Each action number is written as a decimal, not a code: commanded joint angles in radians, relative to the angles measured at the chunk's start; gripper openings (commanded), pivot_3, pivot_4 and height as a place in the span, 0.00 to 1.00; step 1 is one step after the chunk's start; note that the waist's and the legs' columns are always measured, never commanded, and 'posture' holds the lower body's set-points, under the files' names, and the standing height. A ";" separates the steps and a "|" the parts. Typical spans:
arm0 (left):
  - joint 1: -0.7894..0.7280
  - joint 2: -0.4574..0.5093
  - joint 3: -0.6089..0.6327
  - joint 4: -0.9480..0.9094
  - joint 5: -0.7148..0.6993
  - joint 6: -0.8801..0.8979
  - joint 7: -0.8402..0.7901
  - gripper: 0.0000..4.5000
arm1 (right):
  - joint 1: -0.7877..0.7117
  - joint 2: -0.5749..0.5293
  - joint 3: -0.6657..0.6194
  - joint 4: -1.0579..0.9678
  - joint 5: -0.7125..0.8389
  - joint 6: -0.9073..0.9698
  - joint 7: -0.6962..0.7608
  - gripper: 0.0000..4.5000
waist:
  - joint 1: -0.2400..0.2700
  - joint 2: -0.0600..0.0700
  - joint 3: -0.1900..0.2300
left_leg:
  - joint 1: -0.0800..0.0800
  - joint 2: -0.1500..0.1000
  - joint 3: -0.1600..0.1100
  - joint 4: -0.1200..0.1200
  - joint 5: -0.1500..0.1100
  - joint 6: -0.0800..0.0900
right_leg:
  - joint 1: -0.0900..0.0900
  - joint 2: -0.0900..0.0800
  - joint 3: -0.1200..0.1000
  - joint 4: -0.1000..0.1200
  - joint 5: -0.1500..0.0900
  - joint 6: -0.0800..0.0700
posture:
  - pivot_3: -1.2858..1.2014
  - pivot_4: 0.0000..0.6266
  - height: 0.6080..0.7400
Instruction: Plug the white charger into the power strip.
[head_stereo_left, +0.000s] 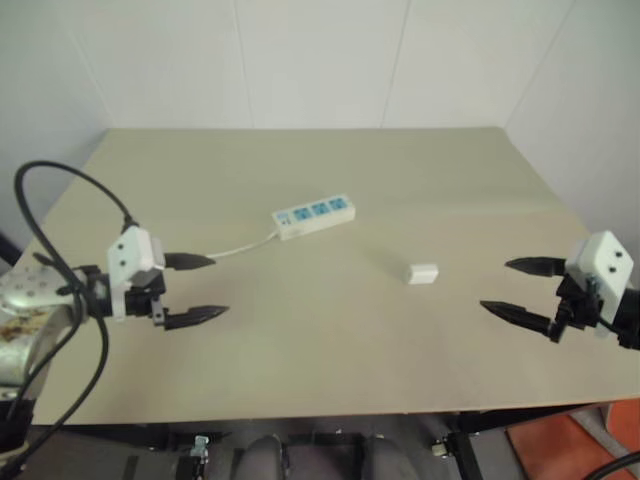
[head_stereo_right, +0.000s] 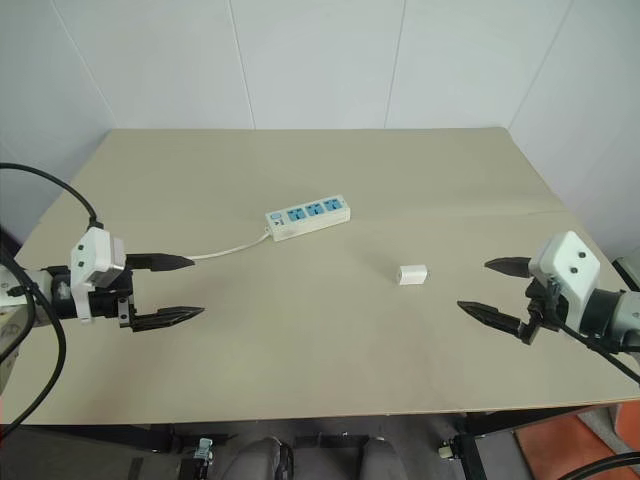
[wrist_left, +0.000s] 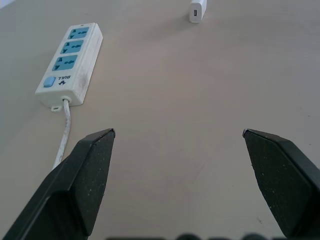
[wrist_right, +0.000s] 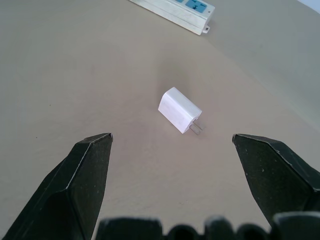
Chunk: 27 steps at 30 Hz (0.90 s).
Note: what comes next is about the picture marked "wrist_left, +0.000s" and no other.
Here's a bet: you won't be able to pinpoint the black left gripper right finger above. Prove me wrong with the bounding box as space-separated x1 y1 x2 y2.
241 128 320 240

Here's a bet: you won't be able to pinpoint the white power strip cable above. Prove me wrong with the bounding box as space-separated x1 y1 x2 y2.
51 98 72 172

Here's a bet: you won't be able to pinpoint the white power strip blue sockets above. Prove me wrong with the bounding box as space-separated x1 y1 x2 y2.
34 22 104 114

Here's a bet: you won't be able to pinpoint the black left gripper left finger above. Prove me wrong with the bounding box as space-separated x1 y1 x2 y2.
0 128 116 240

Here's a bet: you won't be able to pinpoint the white USB charger adapter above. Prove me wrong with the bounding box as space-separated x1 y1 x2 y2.
188 0 208 24

